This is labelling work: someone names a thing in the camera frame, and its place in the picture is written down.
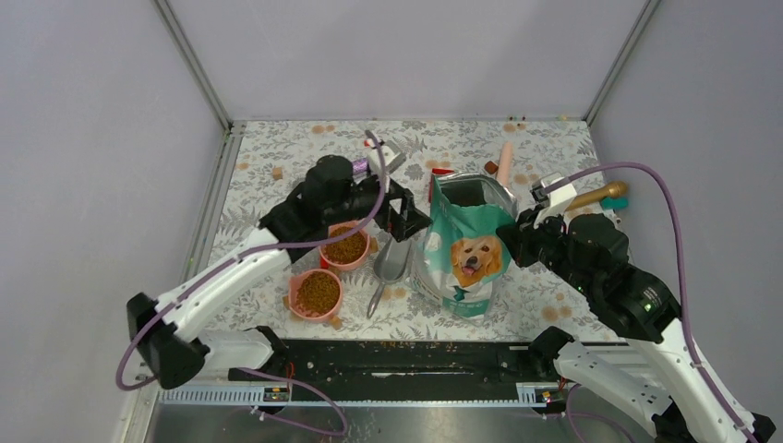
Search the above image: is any metal food scoop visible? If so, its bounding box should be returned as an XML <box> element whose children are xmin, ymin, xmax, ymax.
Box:
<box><xmin>367</xmin><ymin>238</ymin><xmax>412</xmax><ymax>318</ymax></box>

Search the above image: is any near pink pet bowl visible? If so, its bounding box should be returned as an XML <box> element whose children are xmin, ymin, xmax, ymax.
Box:
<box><xmin>287</xmin><ymin>269</ymin><xmax>343</xmax><ymax>322</ymax></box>

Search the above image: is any teal toy block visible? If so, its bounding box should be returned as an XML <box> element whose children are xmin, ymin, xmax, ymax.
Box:
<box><xmin>600</xmin><ymin>197</ymin><xmax>629</xmax><ymax>210</ymax></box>

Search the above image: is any red window brick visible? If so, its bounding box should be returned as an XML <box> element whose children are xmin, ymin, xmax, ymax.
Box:
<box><xmin>428</xmin><ymin>168</ymin><xmax>455</xmax><ymax>203</ymax></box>

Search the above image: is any pink pet bowl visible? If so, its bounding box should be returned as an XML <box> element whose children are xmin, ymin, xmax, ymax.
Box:
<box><xmin>287</xmin><ymin>269</ymin><xmax>343</xmax><ymax>322</ymax></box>
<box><xmin>319</xmin><ymin>230</ymin><xmax>370</xmax><ymax>271</ymax></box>

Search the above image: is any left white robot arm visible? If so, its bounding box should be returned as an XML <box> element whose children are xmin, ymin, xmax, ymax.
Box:
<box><xmin>121</xmin><ymin>155</ymin><xmax>431</xmax><ymax>389</ymax></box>

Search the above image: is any black mounting base plate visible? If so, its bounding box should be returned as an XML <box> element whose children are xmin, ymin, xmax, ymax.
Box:
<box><xmin>261</xmin><ymin>340</ymin><xmax>566</xmax><ymax>402</ymax></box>

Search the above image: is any brown kibble in near bowl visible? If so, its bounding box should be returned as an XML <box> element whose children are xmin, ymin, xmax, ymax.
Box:
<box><xmin>295</xmin><ymin>272</ymin><xmax>341</xmax><ymax>317</ymax></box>

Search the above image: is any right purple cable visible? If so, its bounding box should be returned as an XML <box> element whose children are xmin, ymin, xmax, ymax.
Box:
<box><xmin>547</xmin><ymin>162</ymin><xmax>760</xmax><ymax>443</ymax></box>

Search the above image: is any brown kibble in far bowl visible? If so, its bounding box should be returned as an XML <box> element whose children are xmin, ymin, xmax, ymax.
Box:
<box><xmin>323</xmin><ymin>233</ymin><xmax>367</xmax><ymax>265</ymax></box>

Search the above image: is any gold toy microphone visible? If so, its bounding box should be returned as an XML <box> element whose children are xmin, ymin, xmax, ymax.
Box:
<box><xmin>566</xmin><ymin>181</ymin><xmax>629</xmax><ymax>210</ymax></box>

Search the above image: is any brown cube block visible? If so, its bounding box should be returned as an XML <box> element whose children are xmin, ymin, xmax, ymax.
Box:
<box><xmin>484</xmin><ymin>161</ymin><xmax>499</xmax><ymax>174</ymax></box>

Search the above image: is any tan block by near bowl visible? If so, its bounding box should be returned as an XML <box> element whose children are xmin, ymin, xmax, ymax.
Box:
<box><xmin>329</xmin><ymin>316</ymin><xmax>343</xmax><ymax>330</ymax></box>

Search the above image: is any green pet food bag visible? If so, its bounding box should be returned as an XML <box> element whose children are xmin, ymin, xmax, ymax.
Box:
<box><xmin>408</xmin><ymin>173</ymin><xmax>518</xmax><ymax>319</ymax></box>

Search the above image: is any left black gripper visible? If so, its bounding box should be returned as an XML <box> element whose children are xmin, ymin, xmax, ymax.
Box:
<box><xmin>325</xmin><ymin>168</ymin><xmax>432</xmax><ymax>240</ymax></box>

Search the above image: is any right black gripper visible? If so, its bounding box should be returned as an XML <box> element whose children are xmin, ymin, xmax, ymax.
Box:
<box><xmin>496</xmin><ymin>201</ymin><xmax>599</xmax><ymax>295</ymax></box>

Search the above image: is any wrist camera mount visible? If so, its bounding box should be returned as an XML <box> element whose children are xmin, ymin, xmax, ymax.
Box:
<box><xmin>364</xmin><ymin>138</ymin><xmax>406</xmax><ymax>178</ymax></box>
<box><xmin>530</xmin><ymin>174</ymin><xmax>577</xmax><ymax>228</ymax></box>

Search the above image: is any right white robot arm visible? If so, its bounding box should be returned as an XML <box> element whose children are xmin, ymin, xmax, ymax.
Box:
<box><xmin>496</xmin><ymin>210</ymin><xmax>776</xmax><ymax>442</ymax></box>

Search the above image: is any purple glitter toy microphone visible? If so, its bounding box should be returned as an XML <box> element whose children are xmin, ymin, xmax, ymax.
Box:
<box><xmin>352</xmin><ymin>158</ymin><xmax>368</xmax><ymax>174</ymax></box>

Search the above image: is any far pink pet bowl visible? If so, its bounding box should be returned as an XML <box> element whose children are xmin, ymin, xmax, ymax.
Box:
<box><xmin>319</xmin><ymin>230</ymin><xmax>370</xmax><ymax>271</ymax></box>

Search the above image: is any brown kibble in bowl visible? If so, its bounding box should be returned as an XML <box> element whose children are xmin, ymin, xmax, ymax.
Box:
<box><xmin>295</xmin><ymin>272</ymin><xmax>341</xmax><ymax>317</ymax></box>
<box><xmin>323</xmin><ymin>233</ymin><xmax>367</xmax><ymax>265</ymax></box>

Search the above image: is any floral table mat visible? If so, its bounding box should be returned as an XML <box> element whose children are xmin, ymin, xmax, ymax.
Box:
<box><xmin>210</xmin><ymin>120</ymin><xmax>617</xmax><ymax>342</ymax></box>

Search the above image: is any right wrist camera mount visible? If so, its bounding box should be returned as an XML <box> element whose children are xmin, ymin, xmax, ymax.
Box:
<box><xmin>530</xmin><ymin>174</ymin><xmax>577</xmax><ymax>228</ymax></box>

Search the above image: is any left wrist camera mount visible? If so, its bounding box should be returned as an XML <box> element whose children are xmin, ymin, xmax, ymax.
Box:
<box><xmin>364</xmin><ymin>138</ymin><xmax>406</xmax><ymax>178</ymax></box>

